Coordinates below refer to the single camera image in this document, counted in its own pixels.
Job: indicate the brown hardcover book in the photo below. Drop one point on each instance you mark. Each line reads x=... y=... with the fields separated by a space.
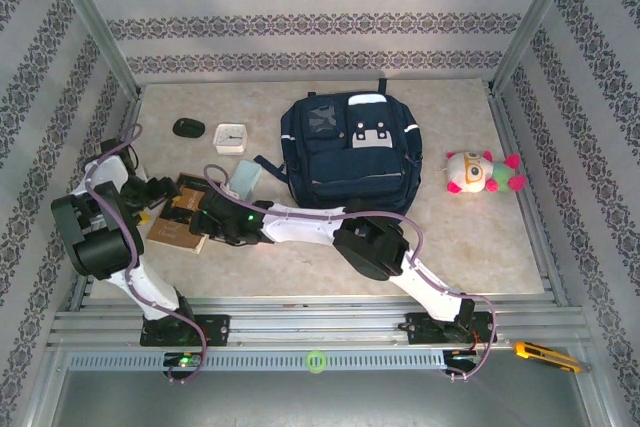
x=172 y=232

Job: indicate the light blue rectangular box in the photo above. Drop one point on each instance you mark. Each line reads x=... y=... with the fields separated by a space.
x=247 y=179

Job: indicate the white square alarm clock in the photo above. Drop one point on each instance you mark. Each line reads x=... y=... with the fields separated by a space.
x=230 y=138

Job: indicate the navy blue school backpack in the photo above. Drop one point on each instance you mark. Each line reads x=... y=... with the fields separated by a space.
x=360 y=172

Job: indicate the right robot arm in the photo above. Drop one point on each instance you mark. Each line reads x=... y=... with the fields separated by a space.
x=370 y=247

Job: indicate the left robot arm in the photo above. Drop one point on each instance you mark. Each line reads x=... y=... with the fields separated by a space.
x=95 y=247

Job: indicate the black computer mouse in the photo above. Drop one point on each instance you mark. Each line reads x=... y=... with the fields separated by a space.
x=189 y=128

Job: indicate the white pink green plush toy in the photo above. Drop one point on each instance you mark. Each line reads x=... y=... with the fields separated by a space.
x=480 y=172

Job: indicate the yellow utility knife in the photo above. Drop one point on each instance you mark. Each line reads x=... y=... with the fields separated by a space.
x=542 y=354

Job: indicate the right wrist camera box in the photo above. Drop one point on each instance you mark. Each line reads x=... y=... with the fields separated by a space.
x=231 y=192

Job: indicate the left aluminium table side rail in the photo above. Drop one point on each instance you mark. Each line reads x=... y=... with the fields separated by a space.
x=134 y=107

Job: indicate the aluminium table side rail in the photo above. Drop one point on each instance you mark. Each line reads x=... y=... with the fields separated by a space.
x=134 y=107
x=500 y=112

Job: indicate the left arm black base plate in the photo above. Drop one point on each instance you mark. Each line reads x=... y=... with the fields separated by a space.
x=217 y=329

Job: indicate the aluminium mounting rail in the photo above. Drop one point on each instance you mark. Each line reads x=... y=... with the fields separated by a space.
x=320 y=327

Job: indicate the left aluminium frame post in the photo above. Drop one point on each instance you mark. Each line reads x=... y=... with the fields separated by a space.
x=87 y=12

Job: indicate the aluminium frame post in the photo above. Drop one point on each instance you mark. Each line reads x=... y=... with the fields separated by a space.
x=537 y=12
x=87 y=12

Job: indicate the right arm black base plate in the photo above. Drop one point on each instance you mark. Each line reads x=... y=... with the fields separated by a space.
x=417 y=329

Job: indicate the right aluminium table side rail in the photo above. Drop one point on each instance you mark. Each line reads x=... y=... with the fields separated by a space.
x=500 y=112

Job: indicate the right aluminium frame post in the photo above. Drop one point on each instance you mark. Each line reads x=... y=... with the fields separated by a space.
x=537 y=12

